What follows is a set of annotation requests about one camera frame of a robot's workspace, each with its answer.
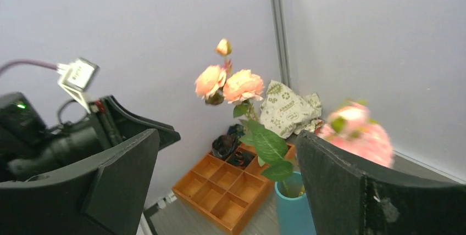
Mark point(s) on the teal cylindrical vase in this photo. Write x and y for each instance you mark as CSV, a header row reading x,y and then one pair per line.
x,y
292,207

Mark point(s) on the dark rolled fabric middle-left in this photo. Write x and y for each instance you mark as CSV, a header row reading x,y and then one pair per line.
x,y
224,146

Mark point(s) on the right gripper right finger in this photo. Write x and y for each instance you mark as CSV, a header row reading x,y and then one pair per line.
x,y
348,194

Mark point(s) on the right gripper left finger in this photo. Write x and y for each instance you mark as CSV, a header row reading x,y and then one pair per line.
x,y
102,194

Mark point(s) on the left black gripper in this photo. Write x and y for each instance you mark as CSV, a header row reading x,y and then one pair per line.
x,y
29,147

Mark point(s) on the cream printed cloth bag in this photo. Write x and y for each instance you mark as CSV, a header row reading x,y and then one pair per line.
x,y
285,112

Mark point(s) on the pink rose flower stem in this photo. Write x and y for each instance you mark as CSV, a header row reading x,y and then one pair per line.
x,y
351,128

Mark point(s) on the dark rolled fabric top-right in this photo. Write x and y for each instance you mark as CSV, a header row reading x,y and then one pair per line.
x,y
236,130

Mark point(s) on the peach rose flower stem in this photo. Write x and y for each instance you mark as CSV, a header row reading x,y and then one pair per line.
x,y
218,84

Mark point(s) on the dark rolled fabric center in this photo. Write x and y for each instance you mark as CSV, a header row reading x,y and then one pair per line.
x,y
240,159

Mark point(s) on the orange compartment tray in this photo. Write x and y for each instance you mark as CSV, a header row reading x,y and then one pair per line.
x,y
225,194

